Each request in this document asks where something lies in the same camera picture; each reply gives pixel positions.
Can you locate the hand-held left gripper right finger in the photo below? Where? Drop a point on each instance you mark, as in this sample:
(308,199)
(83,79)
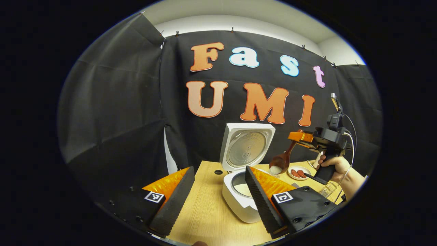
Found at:
(261,201)

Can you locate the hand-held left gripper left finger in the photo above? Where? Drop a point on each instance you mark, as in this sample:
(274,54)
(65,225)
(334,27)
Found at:
(177,198)

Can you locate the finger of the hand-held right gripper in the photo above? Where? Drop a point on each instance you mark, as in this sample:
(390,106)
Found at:
(302,136)

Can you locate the white rice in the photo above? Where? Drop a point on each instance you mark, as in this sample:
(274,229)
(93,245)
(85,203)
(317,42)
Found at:
(243,189)

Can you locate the brown wooden spoon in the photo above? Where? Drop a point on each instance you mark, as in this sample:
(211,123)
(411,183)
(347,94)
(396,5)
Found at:
(283,159)

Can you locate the white rice spoonful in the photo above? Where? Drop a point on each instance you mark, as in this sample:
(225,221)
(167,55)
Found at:
(275,170)

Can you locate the white rice cooker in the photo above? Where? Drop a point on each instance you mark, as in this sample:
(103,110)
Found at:
(245,147)

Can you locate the white toaster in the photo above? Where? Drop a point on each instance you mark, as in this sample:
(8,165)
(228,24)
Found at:
(318,158)

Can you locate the red meat piece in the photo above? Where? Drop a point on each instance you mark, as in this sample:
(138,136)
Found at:
(295,173)
(302,174)

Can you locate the white round plate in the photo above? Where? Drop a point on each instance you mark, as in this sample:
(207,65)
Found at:
(290,172)

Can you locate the black backdrop cloth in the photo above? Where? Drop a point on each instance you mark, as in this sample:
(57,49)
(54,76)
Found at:
(119,112)

